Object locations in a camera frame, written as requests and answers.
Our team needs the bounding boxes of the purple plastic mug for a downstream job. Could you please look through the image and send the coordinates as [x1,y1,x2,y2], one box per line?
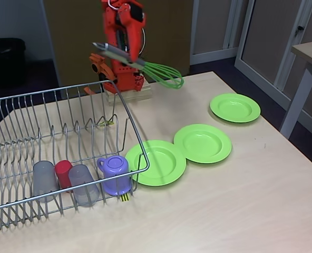
[96,155,132,196]

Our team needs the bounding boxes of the red plastic cup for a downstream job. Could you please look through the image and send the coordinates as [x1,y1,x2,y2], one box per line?
[54,160,74,193]

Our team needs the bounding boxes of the grey translucent plastic cup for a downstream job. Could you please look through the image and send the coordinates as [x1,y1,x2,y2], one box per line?
[68,164,100,208]
[32,160,59,203]

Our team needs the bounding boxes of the orange plastic clamp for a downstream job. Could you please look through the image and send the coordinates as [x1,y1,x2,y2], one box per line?
[83,52,120,95]

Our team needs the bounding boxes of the green plastic plate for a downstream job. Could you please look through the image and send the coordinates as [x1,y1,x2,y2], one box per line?
[173,123,232,164]
[210,93,261,123]
[124,140,187,187]

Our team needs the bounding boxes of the brown cork board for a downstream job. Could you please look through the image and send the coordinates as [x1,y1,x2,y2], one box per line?
[43,0,194,83]

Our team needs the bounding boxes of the metal wire dish rack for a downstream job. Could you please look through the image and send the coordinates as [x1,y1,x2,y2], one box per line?
[0,79,150,233]

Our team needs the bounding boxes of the black trash bin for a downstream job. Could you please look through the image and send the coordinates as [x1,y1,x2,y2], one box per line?
[0,37,27,87]

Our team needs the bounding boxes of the white framed cabinet with lock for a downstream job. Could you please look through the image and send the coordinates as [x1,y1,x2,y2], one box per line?
[234,0,312,127]

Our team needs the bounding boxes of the beige desk with grey leg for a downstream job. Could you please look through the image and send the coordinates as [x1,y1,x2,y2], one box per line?
[279,39,312,140]

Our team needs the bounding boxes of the green whisk with steel handle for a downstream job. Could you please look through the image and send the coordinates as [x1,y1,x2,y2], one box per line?
[92,41,185,90]

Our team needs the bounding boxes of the wooden base block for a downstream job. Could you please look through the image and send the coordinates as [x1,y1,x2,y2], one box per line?
[105,79,154,106]

